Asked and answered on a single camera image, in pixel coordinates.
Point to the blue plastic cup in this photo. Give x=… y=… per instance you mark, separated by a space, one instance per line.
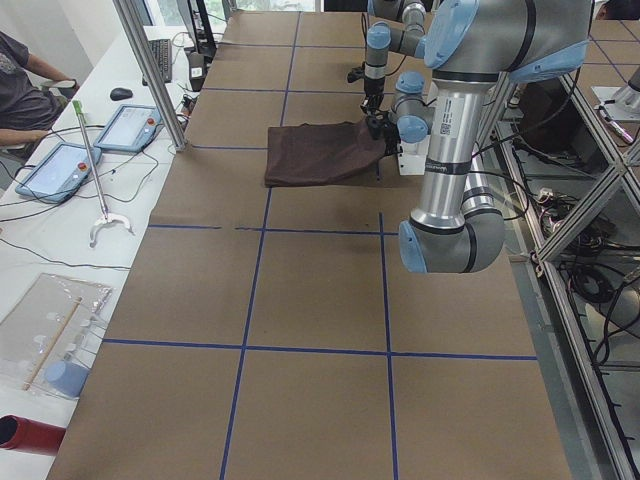
x=67 y=377

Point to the brown t-shirt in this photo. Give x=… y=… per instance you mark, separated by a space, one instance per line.
x=315 y=155

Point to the seated person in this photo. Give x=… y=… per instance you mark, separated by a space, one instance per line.
x=27 y=112

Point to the aluminium frame post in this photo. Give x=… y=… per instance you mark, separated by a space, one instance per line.
x=134 y=30

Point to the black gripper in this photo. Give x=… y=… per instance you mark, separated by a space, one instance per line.
x=385 y=129
x=372 y=88

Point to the black computer mouse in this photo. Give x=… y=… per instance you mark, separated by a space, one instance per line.
x=120 y=93

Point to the teach pendant tablet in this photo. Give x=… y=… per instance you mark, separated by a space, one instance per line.
x=130 y=129
x=58 y=176

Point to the black box with label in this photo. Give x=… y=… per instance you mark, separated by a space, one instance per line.
x=197 y=70

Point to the black keyboard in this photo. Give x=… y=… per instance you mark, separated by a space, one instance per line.
x=161 y=50

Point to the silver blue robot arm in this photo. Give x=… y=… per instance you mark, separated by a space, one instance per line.
x=455 y=228
x=400 y=29

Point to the clear plastic bag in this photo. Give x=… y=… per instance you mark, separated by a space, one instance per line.
x=27 y=329

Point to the red cylinder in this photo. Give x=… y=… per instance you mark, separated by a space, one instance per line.
x=30 y=436

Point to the wooden stick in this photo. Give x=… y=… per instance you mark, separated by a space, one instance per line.
x=28 y=382

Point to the far teach pendant tablet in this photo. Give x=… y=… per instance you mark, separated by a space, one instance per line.
x=130 y=129

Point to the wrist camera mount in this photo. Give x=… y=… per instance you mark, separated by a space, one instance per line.
x=376 y=124
x=355 y=74

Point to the reacher grabber stick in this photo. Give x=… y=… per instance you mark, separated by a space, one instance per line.
x=107 y=217

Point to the near teach pendant tablet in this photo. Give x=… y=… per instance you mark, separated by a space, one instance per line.
x=58 y=176

